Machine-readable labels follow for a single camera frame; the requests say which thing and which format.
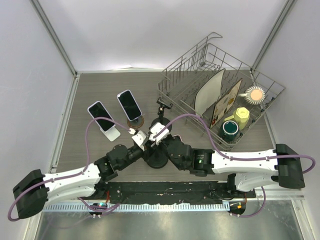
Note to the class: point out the yellow mug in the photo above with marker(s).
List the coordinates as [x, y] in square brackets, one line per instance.
[241, 116]

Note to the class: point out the grey wire dish rack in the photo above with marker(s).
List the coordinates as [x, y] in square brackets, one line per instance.
[183, 78]

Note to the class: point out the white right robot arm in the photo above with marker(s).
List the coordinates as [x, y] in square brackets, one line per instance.
[246, 170]

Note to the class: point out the white slotted cable duct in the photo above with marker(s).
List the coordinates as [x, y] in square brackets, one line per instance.
[182, 207]

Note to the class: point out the phone with pink case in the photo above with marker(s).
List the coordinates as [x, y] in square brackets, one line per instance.
[177, 136]

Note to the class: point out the plain white square plate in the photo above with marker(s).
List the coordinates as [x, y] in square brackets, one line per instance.
[208, 94]

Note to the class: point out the black round-base phone stand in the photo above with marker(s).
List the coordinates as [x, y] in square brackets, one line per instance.
[161, 110]

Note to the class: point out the white phone stand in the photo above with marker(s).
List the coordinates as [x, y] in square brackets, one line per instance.
[111, 134]

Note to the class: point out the black clamp phone stand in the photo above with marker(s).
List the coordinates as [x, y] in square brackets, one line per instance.
[157, 160]

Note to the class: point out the phone with lilac case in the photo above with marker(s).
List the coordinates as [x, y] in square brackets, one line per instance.
[96, 110]

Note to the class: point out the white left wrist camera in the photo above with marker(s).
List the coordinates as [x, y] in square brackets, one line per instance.
[139, 138]

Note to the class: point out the wooden round phone stand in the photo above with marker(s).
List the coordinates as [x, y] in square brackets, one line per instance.
[137, 123]

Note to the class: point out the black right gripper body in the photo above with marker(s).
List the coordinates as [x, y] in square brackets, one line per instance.
[163, 147]

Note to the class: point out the striped white mug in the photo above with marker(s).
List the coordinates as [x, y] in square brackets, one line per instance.
[254, 95]

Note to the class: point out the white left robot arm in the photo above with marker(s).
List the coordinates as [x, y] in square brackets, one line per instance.
[37, 190]

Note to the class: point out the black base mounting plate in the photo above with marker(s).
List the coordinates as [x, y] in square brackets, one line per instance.
[168, 193]

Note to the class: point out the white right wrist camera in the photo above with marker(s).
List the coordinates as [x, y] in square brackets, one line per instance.
[154, 133]

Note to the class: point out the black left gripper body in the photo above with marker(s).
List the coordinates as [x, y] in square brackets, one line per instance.
[134, 153]

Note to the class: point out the teal green mug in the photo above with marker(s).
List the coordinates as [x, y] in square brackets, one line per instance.
[228, 131]

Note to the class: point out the floral square plate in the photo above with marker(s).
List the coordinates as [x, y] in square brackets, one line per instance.
[224, 103]

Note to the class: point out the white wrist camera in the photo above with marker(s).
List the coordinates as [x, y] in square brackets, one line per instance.
[154, 133]
[139, 138]

